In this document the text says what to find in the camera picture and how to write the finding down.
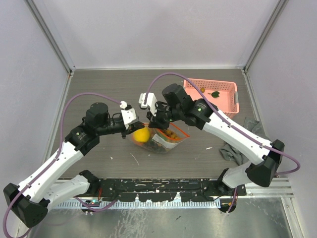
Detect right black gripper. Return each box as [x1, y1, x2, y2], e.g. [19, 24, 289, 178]
[147, 100, 183, 130]

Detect yellow lemon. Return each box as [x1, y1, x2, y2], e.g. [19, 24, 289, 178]
[133, 127, 151, 143]

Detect brown longan bunch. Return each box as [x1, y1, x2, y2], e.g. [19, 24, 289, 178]
[158, 129, 180, 141]

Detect clear zip bag orange zipper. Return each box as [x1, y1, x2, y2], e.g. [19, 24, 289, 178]
[128, 123, 190, 152]

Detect pink plastic basket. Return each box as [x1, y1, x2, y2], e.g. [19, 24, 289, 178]
[190, 78, 240, 119]

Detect dark grapes with leaves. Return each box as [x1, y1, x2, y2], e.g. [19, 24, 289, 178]
[143, 140, 167, 153]

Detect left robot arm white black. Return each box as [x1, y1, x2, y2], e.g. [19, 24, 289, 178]
[3, 103, 144, 228]

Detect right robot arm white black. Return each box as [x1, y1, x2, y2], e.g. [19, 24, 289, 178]
[139, 84, 285, 195]

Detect loose green leaf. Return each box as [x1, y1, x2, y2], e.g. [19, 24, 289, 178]
[208, 91, 220, 98]

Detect grey cloth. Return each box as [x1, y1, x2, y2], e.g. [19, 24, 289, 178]
[219, 116, 268, 166]

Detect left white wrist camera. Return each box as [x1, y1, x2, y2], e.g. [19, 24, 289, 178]
[119, 101, 139, 129]

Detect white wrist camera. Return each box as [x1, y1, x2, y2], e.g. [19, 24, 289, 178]
[119, 101, 139, 129]
[138, 93, 157, 116]

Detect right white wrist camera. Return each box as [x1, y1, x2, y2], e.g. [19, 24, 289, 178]
[138, 93, 157, 116]

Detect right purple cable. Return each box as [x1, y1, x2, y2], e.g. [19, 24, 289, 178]
[146, 71, 301, 214]

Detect purple cable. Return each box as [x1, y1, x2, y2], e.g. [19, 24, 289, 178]
[3, 92, 124, 238]
[146, 71, 301, 214]

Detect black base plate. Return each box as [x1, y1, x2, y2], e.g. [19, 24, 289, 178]
[79, 178, 234, 202]

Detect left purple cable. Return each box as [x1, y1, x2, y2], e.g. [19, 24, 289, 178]
[3, 92, 124, 238]

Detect grey slotted cable duct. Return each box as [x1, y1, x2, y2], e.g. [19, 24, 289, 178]
[55, 199, 221, 209]

